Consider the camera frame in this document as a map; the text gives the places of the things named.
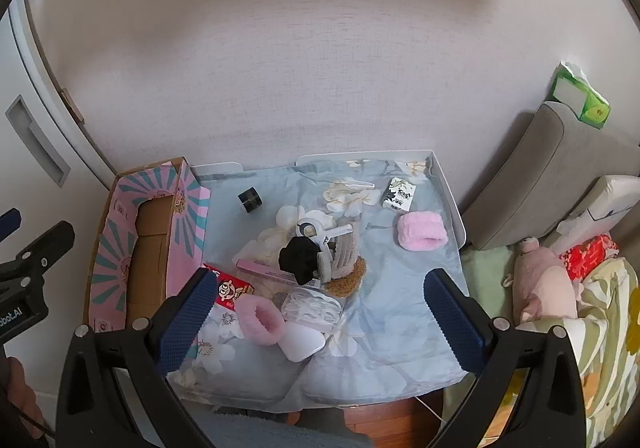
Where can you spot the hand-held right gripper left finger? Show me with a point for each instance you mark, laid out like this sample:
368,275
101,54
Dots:
185,323

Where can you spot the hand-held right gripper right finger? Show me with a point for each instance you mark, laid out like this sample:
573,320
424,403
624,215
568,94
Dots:
452,323

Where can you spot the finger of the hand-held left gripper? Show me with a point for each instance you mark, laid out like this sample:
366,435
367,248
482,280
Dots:
9,224
50,248

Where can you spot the red snack box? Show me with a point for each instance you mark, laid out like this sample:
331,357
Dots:
232,290

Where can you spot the pink striped cardboard box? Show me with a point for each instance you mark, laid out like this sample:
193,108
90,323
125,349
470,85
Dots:
190,218

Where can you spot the black and white patterned box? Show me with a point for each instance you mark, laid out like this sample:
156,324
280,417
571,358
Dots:
398,194

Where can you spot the person's left hand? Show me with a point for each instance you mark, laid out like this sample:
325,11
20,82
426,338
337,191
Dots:
20,388

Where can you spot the white door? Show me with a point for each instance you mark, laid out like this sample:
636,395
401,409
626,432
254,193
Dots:
30,228

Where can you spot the pink fluffy wristband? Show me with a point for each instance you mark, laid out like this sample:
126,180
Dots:
255,315
421,233

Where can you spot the blue floral cloth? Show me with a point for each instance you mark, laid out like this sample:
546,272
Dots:
390,288

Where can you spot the pink plush toy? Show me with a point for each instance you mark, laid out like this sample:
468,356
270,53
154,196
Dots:
542,283

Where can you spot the brown scrunchie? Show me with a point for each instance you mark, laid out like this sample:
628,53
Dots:
350,285

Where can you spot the white rounded square case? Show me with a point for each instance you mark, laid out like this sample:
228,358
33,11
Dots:
302,343

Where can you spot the clear floss pick box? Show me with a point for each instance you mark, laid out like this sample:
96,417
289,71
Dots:
310,308

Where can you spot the black scrunchie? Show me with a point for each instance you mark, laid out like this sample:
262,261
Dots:
300,260

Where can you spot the grey ribbed hair clip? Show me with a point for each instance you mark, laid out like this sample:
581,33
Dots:
341,253

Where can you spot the red printed cloth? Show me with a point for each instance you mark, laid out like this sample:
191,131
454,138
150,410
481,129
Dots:
587,253

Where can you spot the green striped blanket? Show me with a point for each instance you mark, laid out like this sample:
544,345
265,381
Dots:
605,328

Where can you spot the white plastic eyelash curler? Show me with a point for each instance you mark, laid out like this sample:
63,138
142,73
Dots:
312,227

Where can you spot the white tweezers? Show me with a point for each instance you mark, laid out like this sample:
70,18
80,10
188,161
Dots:
357,184

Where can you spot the grey padded headboard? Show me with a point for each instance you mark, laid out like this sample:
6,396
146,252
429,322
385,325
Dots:
540,177

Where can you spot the white pillow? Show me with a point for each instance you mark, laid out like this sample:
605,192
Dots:
600,203

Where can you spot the green tissue pack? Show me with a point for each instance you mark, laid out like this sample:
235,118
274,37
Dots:
582,97

